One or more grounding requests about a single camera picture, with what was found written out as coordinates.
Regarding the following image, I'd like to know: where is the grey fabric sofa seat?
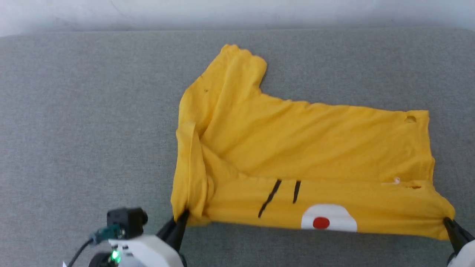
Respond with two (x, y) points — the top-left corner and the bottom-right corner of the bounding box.
(0, 28), (475, 267)

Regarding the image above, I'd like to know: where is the yellow t-shirt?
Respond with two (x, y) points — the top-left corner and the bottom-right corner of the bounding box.
(171, 44), (456, 241)

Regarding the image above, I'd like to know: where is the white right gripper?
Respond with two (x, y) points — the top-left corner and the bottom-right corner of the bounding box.
(443, 217), (475, 267)

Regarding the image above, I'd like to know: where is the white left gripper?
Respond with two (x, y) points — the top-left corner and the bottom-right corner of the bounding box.
(88, 210), (190, 267)

